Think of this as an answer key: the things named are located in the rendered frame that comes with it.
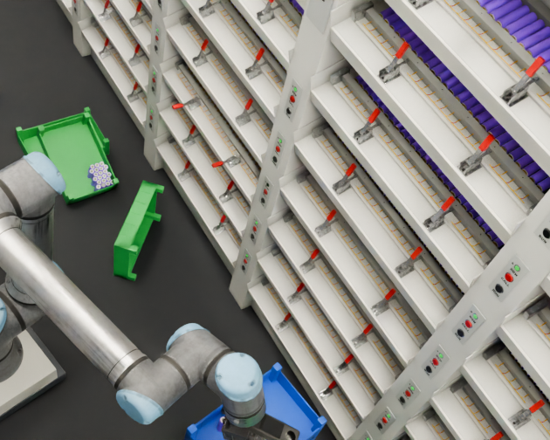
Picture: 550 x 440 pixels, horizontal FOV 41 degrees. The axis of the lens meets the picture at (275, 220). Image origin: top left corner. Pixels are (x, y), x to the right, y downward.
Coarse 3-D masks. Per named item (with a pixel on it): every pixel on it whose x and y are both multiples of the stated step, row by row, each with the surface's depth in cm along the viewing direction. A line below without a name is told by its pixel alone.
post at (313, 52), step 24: (336, 0) 155; (312, 24) 165; (312, 48) 168; (336, 48) 168; (288, 72) 181; (312, 72) 172; (288, 120) 189; (312, 120) 187; (288, 144) 193; (264, 168) 210; (288, 168) 200; (264, 216) 221; (264, 240) 228; (240, 264) 250; (240, 288) 258
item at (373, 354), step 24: (288, 216) 220; (288, 240) 219; (312, 240) 216; (312, 264) 212; (312, 288) 212; (336, 288) 211; (336, 312) 208; (360, 312) 206; (360, 336) 201; (360, 360) 201; (384, 360) 200; (384, 384) 198
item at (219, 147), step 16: (160, 64) 246; (176, 64) 248; (176, 80) 249; (176, 96) 248; (208, 96) 245; (192, 112) 242; (208, 128) 239; (224, 144) 236; (224, 160) 233; (240, 160) 233; (240, 176) 230
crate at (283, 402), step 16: (272, 368) 194; (272, 384) 198; (288, 384) 194; (272, 400) 196; (288, 400) 196; (304, 400) 192; (208, 416) 184; (288, 416) 194; (304, 416) 195; (320, 416) 187; (192, 432) 179; (208, 432) 187; (304, 432) 192
